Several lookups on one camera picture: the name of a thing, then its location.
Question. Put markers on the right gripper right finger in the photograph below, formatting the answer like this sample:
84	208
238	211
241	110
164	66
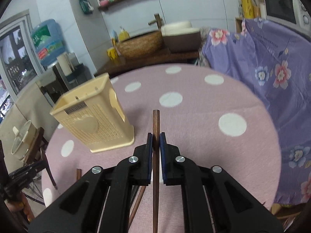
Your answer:
212	200

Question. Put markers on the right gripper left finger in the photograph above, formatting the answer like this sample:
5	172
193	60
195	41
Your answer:
100	201

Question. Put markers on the reddish brown wooden chopstick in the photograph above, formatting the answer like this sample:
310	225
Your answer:
78	174

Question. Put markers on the dark brown wooden chopstick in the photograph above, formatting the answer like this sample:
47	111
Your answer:
136	205
156	166

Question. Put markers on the person's left hand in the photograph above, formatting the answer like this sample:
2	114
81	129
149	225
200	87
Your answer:
22	205

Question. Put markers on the dark wooden stool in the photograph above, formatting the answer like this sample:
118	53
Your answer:
37	153

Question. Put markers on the pink polka dot tablecloth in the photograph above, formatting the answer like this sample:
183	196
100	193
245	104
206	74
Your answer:
211	118

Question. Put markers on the beige plastic utensil holder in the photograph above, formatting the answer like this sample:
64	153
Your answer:
93	114

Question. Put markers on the white water dispenser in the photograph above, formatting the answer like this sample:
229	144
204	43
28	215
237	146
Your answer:
53	83

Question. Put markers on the dark wooden counter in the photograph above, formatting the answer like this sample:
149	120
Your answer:
122	65

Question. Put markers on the paper cup stack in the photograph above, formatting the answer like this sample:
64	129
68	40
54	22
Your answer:
65	64

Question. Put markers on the blue water bottle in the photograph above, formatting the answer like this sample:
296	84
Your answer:
48	41

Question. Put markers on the purple floral cloth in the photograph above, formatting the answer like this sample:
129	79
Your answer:
274	63

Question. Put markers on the woven wicker basin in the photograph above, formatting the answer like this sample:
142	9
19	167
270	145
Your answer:
141	45

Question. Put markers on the brown and cream pot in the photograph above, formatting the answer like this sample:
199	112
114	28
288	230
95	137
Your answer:
181	37

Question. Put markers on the yellow soap dispenser bottle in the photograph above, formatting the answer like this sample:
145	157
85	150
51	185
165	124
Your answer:
124	35

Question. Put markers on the yellow roll package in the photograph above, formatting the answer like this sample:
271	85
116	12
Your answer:
247	8

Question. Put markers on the white microwave oven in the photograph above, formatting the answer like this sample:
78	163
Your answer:
289	13

